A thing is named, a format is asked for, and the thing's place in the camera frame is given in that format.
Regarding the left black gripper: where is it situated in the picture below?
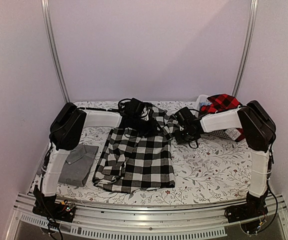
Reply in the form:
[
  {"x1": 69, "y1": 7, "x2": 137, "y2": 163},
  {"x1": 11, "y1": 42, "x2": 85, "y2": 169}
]
[{"x1": 132, "y1": 116, "x2": 164, "y2": 139}]

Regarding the front aluminium rail frame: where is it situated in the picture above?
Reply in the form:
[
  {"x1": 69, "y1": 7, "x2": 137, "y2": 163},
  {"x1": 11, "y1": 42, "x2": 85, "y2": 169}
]
[{"x1": 5, "y1": 193, "x2": 288, "y2": 240}]

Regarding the left aluminium frame post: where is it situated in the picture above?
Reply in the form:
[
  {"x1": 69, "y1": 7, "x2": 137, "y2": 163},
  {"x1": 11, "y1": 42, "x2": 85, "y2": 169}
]
[{"x1": 40, "y1": 0, "x2": 70, "y2": 103}]

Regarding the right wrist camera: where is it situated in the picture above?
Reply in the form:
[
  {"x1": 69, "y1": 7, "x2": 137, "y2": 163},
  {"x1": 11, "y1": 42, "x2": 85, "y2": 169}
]
[{"x1": 174, "y1": 107, "x2": 197, "y2": 128}]

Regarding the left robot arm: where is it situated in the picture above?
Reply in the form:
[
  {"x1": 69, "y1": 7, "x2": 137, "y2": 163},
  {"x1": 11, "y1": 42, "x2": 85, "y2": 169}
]
[{"x1": 40, "y1": 100, "x2": 158, "y2": 197}]

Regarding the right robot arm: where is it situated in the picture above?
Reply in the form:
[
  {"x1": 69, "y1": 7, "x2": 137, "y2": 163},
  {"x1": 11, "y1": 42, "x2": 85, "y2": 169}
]
[{"x1": 174, "y1": 100, "x2": 277, "y2": 198}]

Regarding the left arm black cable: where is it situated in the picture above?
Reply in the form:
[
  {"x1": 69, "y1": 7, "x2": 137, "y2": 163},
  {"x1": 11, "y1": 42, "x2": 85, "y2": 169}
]
[{"x1": 117, "y1": 97, "x2": 134, "y2": 116}]

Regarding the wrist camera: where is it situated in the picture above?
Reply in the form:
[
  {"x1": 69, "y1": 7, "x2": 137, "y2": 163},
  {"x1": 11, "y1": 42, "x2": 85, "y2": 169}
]
[
  {"x1": 123, "y1": 98, "x2": 149, "y2": 119},
  {"x1": 174, "y1": 107, "x2": 197, "y2": 128}
]

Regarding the red black plaid shirt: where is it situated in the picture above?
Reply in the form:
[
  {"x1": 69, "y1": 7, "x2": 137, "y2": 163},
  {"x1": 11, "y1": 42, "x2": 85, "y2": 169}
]
[{"x1": 198, "y1": 93, "x2": 245, "y2": 143}]

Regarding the folded grey button shirt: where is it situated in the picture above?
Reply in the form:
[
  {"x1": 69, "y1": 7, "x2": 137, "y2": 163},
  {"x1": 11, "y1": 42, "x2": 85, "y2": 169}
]
[{"x1": 58, "y1": 144, "x2": 99, "y2": 187}]

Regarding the black white plaid shirt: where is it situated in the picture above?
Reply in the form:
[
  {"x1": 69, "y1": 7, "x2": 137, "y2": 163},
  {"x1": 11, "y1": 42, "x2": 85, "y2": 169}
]
[{"x1": 92, "y1": 102, "x2": 179, "y2": 194}]

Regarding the floral white tablecloth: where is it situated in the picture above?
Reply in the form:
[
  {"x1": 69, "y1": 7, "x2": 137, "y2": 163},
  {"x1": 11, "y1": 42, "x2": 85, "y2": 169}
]
[{"x1": 26, "y1": 100, "x2": 267, "y2": 206}]

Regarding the white plastic laundry basket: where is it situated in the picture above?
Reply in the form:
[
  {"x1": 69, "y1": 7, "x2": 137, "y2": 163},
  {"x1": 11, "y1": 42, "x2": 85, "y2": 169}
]
[{"x1": 196, "y1": 94, "x2": 242, "y2": 134}]

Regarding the right aluminium frame post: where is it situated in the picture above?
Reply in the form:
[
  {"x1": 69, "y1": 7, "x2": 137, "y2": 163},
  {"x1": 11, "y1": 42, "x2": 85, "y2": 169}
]
[{"x1": 232, "y1": 0, "x2": 259, "y2": 97}]

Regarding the blue garment in basket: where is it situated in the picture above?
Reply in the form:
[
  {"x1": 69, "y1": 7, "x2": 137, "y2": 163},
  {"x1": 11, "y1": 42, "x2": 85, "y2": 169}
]
[{"x1": 199, "y1": 100, "x2": 212, "y2": 107}]

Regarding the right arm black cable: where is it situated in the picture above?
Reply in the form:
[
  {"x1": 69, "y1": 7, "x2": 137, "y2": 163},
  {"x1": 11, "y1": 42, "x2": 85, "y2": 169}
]
[{"x1": 187, "y1": 139, "x2": 201, "y2": 150}]

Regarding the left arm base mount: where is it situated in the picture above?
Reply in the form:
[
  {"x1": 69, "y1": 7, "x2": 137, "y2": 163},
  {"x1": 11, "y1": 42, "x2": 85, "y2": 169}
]
[{"x1": 32, "y1": 185, "x2": 76, "y2": 223}]

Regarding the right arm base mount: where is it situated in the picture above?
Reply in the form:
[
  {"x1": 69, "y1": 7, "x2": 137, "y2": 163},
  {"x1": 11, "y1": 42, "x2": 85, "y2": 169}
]
[{"x1": 224, "y1": 192, "x2": 268, "y2": 223}]

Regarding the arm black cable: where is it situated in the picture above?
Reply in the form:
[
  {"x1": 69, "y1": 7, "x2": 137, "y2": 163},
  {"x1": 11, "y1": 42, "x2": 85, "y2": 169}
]
[
  {"x1": 187, "y1": 139, "x2": 201, "y2": 150},
  {"x1": 117, "y1": 97, "x2": 134, "y2": 116}
]

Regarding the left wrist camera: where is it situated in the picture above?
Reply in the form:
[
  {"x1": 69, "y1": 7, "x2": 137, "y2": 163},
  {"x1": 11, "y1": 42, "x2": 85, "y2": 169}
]
[{"x1": 123, "y1": 98, "x2": 149, "y2": 119}]

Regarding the aluminium frame post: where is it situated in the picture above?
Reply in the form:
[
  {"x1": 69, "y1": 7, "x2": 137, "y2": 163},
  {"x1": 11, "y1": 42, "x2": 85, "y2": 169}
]
[
  {"x1": 40, "y1": 0, "x2": 70, "y2": 103},
  {"x1": 232, "y1": 0, "x2": 259, "y2": 97}
]

